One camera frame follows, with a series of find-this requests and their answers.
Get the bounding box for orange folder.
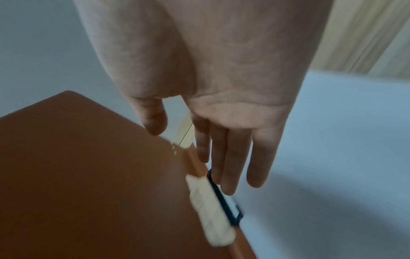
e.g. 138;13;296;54
0;90;257;259

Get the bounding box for person's right hand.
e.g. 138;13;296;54
72;0;334;196

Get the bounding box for blank white paper sheets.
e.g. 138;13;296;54
235;70;410;259

